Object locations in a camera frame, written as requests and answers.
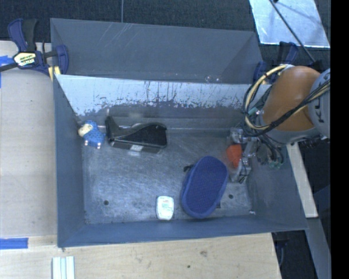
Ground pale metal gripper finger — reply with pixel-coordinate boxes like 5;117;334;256
239;157;252;185
230;163;243;183

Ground orange-red toy food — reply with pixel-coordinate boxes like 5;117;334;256
226;144;243;169

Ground pale wood flat board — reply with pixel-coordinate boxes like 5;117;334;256
0;67;59;239

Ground blue toy animal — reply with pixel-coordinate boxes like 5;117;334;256
77;120;106;149

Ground grey metal bin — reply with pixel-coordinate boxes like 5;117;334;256
49;17;309;248

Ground small white box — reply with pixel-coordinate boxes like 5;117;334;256
155;195;175;221

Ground black cylinder on white bracket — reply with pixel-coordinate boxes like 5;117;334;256
257;144;270;165

